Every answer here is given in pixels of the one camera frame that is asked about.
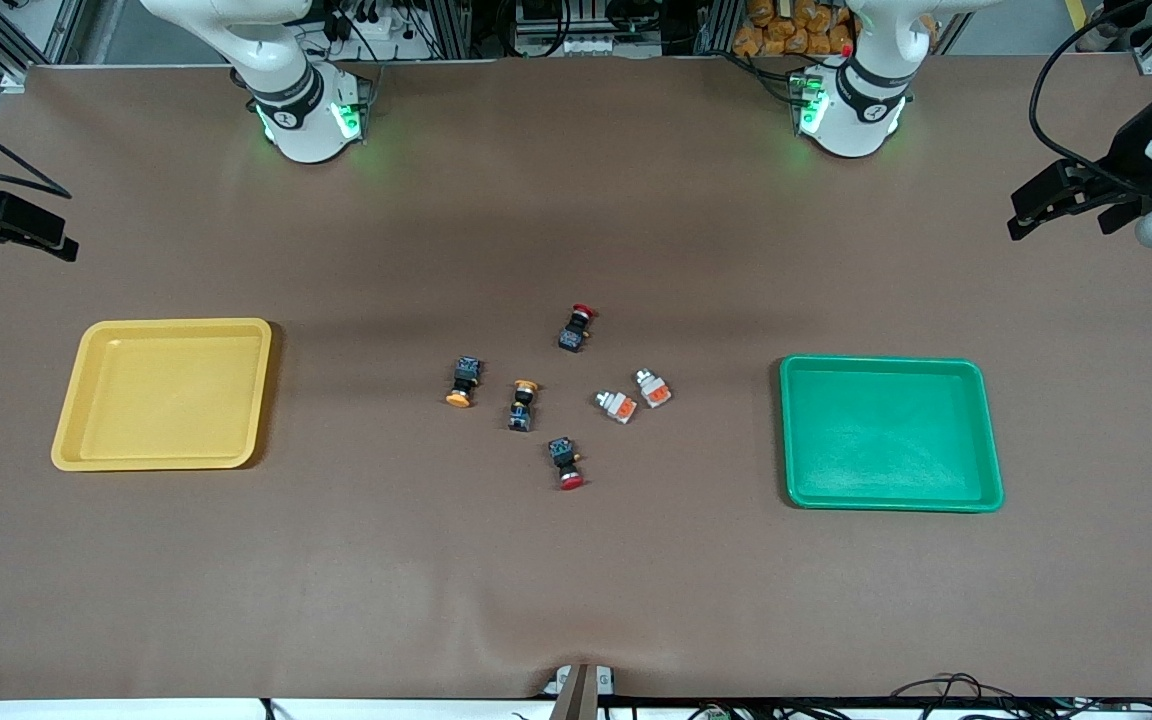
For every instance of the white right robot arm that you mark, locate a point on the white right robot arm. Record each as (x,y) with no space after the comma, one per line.
(301,120)

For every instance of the white power strip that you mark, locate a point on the white power strip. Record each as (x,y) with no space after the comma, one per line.
(576,46)

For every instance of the brown table mat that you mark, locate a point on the brown table mat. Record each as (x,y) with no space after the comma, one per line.
(576,580)

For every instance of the orange snack bag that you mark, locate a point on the orange snack bag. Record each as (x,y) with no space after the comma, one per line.
(796,35)

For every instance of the yellow push button switch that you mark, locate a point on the yellow push button switch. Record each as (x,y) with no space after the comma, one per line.
(463,383)
(523,405)

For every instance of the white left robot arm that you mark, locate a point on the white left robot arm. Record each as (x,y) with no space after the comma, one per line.
(851,120)

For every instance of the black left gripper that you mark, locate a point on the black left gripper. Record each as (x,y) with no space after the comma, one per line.
(1129,152)

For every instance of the green plastic tray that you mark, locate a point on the green plastic tray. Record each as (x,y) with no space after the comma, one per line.
(889,433)

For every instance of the red push button switch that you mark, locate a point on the red push button switch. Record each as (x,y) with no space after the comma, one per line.
(566,463)
(576,328)

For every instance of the yellow plastic tray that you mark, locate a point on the yellow plastic tray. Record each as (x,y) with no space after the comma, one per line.
(164,393)

